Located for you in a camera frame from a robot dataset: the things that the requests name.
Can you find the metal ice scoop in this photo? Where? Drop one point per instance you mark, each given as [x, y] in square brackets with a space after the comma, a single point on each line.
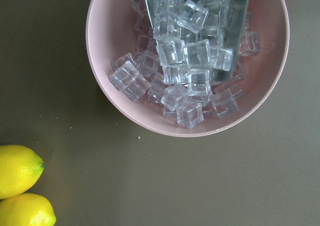
[197, 40]

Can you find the pink bowl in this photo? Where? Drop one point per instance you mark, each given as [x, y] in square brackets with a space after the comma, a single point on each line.
[109, 35]

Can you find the yellow lemon upper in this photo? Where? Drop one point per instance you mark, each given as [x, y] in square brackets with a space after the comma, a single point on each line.
[20, 169]

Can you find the yellow lemon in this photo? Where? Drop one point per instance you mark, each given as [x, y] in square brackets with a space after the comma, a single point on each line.
[20, 169]
[27, 209]

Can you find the yellow lemon lower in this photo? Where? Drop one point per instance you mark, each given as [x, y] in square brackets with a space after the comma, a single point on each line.
[27, 209]

